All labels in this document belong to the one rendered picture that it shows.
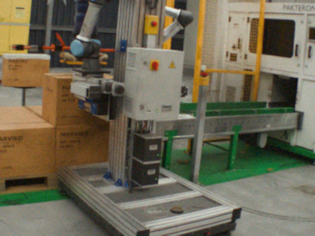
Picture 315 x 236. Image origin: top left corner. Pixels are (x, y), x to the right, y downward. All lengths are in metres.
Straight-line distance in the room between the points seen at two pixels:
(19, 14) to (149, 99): 8.48
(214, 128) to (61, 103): 1.56
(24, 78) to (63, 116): 1.96
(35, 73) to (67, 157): 2.03
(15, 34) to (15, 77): 5.70
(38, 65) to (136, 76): 2.76
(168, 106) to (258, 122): 1.91
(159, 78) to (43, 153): 1.22
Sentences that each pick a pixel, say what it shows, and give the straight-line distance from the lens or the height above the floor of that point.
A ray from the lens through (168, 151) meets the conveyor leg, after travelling 3.85.
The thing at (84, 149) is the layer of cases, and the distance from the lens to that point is 3.58.
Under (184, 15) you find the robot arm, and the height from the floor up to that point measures 1.52.
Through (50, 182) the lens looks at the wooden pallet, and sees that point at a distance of 3.54.
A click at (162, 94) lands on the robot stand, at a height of 0.93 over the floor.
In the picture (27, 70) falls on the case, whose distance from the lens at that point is 5.31.
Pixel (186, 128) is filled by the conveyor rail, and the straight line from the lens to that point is 3.91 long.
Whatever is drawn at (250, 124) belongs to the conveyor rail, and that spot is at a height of 0.50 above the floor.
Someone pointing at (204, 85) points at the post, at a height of 0.93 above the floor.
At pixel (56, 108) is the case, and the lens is 3.40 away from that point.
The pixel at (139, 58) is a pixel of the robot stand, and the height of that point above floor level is 1.16.
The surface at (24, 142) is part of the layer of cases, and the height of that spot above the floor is 0.43.
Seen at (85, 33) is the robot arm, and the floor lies 1.31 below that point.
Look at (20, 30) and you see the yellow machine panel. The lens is 10.99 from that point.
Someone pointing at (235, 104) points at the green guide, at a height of 0.61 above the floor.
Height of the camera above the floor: 1.29
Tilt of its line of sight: 10 degrees down
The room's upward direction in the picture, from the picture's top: 5 degrees clockwise
